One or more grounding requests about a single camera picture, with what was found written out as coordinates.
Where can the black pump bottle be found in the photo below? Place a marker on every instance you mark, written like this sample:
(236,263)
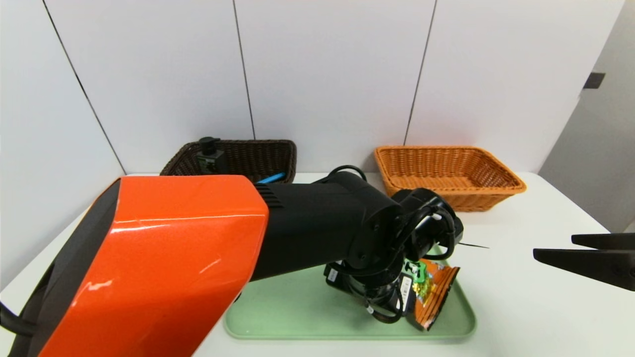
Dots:
(212,158)

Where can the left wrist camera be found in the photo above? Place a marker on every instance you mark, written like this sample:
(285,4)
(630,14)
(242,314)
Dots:
(431,223)

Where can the dark brown wicker basket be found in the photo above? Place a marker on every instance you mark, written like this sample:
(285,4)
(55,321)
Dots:
(248,158)

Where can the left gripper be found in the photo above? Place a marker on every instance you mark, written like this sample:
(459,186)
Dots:
(403,292)

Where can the light green plastic tray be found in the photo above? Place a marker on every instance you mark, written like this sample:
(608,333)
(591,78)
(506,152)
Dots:
(297,312)

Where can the orange snack bag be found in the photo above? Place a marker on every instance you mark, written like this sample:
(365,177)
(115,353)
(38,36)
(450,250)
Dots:
(436,287)

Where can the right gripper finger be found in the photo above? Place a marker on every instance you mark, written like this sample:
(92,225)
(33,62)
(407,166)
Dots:
(595,265)
(605,240)

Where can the black wall fixture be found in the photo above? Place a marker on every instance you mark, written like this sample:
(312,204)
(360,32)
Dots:
(594,80)

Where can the orange wicker basket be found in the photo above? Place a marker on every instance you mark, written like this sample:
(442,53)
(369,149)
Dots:
(446,168)

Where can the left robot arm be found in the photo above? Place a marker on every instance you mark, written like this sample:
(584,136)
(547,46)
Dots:
(173,258)

